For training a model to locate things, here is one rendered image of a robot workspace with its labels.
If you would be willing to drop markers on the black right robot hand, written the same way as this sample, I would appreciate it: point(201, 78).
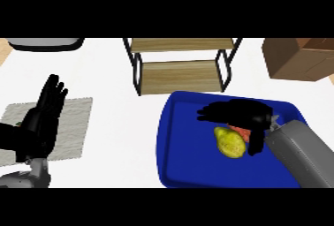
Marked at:
point(242, 113)

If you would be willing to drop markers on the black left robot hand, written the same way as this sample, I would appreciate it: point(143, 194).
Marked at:
point(41, 117)

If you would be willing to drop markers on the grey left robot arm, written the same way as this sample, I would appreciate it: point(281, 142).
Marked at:
point(29, 175)

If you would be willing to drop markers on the yellow pear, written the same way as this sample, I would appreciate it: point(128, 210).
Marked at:
point(230, 142)

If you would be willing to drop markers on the blue plastic tray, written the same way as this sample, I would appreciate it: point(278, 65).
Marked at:
point(195, 164)

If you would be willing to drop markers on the small orange green vegetable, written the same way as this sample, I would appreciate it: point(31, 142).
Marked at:
point(18, 124)

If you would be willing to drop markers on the orange red fruit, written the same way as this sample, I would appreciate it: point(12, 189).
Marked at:
point(242, 133)

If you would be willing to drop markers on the grey woven placemat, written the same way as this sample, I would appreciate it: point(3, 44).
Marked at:
point(71, 126)

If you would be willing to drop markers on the brown cardboard box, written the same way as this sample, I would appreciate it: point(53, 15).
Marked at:
point(300, 60)

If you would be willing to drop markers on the grey black-rimmed appliance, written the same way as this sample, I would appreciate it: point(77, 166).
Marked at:
point(43, 44)

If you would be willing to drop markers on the wooden tiered shelf black frame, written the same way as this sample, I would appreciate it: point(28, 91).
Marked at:
point(180, 75)

